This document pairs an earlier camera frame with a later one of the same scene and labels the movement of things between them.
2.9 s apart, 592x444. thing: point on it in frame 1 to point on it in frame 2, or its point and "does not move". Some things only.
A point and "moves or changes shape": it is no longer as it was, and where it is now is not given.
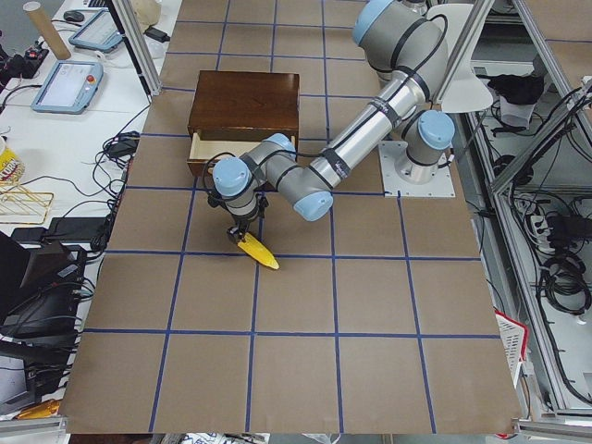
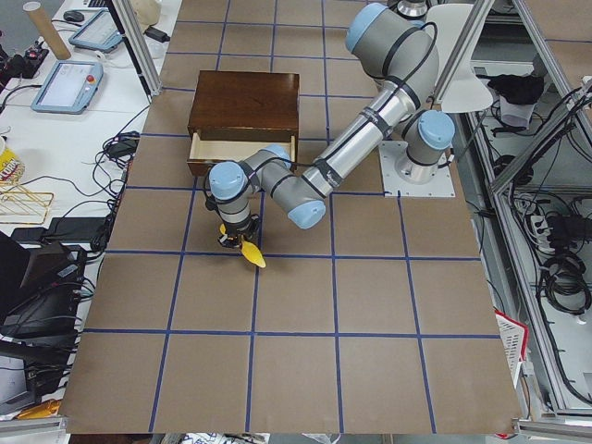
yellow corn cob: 258,250 moves or changes shape
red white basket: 513,335 does not move
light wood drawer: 204,154 does not move
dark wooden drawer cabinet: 244,105 does not move
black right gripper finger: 233,233 to 228,241
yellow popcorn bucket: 11,167 does not move
